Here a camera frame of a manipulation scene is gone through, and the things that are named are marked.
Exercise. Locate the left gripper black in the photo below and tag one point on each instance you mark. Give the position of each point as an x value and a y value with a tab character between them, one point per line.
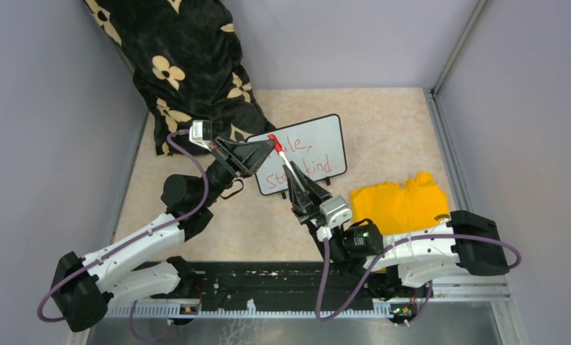
240	158

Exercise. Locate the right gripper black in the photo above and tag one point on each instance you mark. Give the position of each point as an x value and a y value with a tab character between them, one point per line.
305	209

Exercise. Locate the red white marker pen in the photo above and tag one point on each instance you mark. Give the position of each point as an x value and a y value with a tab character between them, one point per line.
287	162

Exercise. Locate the white whiteboard black frame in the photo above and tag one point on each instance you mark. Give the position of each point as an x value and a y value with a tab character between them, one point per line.
316	146

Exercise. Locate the red marker cap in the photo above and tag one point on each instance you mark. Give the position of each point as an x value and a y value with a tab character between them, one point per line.
277	145

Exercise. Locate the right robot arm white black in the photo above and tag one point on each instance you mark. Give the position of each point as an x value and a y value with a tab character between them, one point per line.
463	242

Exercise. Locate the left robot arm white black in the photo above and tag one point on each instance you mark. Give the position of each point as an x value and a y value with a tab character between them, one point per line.
85	288

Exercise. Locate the yellow folded garment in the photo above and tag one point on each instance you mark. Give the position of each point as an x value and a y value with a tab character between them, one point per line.
398	208

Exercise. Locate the black floral blanket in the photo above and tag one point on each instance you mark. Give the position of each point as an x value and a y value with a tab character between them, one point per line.
187	62

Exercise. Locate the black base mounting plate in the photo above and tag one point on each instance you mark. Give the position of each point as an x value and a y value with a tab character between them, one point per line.
281	287

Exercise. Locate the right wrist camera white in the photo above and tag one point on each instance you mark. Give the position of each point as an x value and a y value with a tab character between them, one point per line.
333	213

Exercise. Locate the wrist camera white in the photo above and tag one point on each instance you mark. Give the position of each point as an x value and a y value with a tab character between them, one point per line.
333	213
200	134

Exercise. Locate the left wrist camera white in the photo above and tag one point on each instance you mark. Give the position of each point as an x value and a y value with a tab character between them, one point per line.
200	134

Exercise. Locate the aluminium frame rail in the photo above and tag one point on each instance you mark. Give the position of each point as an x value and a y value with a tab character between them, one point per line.
457	289

